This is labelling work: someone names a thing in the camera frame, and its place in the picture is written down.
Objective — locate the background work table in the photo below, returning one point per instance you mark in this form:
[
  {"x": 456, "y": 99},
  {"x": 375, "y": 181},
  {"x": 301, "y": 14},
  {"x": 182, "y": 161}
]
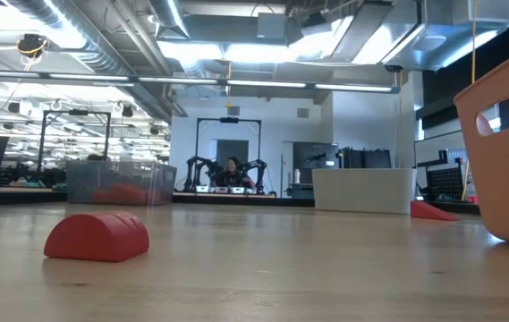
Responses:
[{"x": 236, "y": 200}]

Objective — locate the white plastic bin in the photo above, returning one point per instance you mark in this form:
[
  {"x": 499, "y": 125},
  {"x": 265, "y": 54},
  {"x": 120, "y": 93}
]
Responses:
[{"x": 361, "y": 190}]

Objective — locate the person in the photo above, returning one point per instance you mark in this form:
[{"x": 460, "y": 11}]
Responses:
[
  {"x": 96, "y": 157},
  {"x": 231, "y": 176}
]

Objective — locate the white bottle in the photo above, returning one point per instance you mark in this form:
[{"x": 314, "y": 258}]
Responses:
[{"x": 297, "y": 176}]

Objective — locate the grey ceiling box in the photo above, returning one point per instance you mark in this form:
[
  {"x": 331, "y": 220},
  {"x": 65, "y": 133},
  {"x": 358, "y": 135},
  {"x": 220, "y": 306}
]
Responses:
[{"x": 272, "y": 27}]

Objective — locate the dark grey translucent bin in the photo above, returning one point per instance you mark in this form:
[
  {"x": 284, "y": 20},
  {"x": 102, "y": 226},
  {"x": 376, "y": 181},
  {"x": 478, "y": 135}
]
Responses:
[{"x": 160, "y": 179}]

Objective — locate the grey door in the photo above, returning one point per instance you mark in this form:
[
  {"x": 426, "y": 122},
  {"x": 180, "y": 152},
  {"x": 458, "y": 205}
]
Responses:
[{"x": 225, "y": 149}]

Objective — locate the red half-cylinder block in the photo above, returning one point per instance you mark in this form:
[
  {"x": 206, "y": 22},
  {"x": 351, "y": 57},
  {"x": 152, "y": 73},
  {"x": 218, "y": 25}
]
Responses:
[{"x": 97, "y": 237}]

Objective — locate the grey wall box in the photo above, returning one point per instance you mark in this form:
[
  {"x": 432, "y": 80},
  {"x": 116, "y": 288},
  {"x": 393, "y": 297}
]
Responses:
[
  {"x": 233, "y": 111},
  {"x": 302, "y": 112}
]

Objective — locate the orange plastic bin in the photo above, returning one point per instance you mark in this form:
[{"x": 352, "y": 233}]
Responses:
[{"x": 504, "y": 179}]

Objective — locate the black gantry frame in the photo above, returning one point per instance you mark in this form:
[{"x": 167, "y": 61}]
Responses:
[
  {"x": 78, "y": 112},
  {"x": 209, "y": 119}
]

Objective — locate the long ceiling light bar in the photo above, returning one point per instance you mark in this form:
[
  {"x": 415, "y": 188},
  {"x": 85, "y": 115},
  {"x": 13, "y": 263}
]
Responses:
[{"x": 182, "y": 80}]

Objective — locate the black monitors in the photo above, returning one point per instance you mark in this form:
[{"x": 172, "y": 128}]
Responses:
[{"x": 370, "y": 158}]

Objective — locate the background black robot arm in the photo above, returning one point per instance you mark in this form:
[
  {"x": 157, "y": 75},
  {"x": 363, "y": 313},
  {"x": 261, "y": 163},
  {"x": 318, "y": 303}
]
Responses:
[
  {"x": 260, "y": 166},
  {"x": 191, "y": 167}
]

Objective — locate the black pegboard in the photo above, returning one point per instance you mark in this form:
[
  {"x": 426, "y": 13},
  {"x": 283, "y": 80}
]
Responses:
[{"x": 444, "y": 181}]

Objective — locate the red wedge block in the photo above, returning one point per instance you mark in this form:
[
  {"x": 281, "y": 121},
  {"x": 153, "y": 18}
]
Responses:
[{"x": 433, "y": 212}]

